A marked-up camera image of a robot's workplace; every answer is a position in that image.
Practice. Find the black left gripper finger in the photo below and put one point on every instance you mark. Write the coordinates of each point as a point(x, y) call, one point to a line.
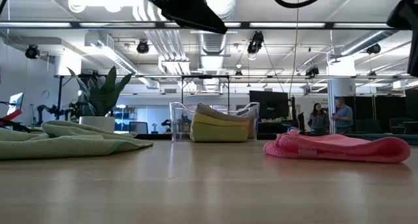
point(186, 6)

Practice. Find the grey waffle-weave towel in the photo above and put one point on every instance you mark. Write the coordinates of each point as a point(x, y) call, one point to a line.
point(225, 114)

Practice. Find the yellow microfiber towel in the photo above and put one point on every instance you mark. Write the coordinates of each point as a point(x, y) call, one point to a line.
point(222, 121)

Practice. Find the lime green microfiber towel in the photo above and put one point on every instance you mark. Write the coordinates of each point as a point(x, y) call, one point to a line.
point(218, 134)

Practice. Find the sage green microfiber towel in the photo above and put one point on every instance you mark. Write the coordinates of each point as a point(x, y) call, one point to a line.
point(65, 142)

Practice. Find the pink microfiber towel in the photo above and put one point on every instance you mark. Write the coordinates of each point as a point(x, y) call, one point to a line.
point(336, 149)

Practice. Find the black background robot arm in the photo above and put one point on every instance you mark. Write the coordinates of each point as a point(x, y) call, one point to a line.
point(42, 109)

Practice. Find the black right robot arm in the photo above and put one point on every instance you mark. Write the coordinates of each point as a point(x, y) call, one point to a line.
point(406, 11)

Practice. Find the black ceiling spotlight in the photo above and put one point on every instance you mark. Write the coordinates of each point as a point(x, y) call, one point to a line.
point(312, 72)
point(32, 52)
point(142, 47)
point(255, 44)
point(373, 49)

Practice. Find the clear plastic bin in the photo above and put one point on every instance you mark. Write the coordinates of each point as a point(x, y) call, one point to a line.
point(178, 119)

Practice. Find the snake plant in white pot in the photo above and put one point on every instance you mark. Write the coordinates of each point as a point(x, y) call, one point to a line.
point(101, 96)

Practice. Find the black monitor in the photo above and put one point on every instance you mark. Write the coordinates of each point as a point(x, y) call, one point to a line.
point(269, 103)

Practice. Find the person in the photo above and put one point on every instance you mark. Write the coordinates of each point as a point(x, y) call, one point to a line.
point(343, 118)
point(316, 119)

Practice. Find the white-backed monitor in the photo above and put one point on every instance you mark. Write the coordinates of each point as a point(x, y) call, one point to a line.
point(16, 103)

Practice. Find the red bar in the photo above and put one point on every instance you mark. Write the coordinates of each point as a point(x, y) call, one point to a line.
point(13, 114)

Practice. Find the black partition screen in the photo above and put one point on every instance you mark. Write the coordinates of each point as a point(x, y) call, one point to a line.
point(375, 109)

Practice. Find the black aluminium table frame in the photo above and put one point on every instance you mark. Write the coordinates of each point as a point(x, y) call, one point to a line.
point(385, 138)

